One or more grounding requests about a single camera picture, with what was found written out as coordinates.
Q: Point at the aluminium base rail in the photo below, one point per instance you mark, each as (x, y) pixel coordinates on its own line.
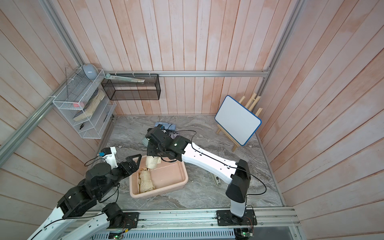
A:
(270, 223)

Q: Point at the blue folded umbrella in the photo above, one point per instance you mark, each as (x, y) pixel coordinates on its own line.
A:
(166, 126)

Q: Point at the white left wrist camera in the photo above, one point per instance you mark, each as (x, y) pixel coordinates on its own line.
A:
(109, 155)

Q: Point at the white wire shelf rack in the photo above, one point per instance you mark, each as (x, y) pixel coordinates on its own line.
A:
(85, 104)

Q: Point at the pale green ruler tool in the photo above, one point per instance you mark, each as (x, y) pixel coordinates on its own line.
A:
(121, 79)

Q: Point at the aluminium wall rail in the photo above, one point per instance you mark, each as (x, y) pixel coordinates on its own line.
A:
(208, 74)

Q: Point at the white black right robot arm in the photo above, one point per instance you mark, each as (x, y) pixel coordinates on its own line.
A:
(235, 174)

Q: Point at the blue framed whiteboard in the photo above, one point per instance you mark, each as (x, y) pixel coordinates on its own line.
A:
(238, 121)

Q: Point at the plain cream umbrella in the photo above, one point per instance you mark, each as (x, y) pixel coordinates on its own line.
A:
(145, 181)

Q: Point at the black wire mesh basket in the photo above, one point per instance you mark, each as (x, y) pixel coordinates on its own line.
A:
(150, 90)

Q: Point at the wooden brush on shelf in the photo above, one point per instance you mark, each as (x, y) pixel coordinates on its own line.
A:
(90, 107)

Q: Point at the mint green umbrella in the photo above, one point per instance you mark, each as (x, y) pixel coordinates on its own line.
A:
(145, 142)

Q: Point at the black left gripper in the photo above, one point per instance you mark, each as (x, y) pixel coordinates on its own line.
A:
(134, 167)

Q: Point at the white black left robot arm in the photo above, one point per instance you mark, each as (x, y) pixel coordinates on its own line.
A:
(68, 222)

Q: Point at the pink plastic storage box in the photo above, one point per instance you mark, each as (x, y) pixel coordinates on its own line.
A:
(166, 177)

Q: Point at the small wooden easel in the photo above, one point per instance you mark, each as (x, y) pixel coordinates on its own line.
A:
(250, 106)

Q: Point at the grey round speaker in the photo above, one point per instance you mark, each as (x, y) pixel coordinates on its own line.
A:
(90, 71)

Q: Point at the cream black striped umbrella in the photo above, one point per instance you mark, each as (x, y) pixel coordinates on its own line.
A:
(152, 162)

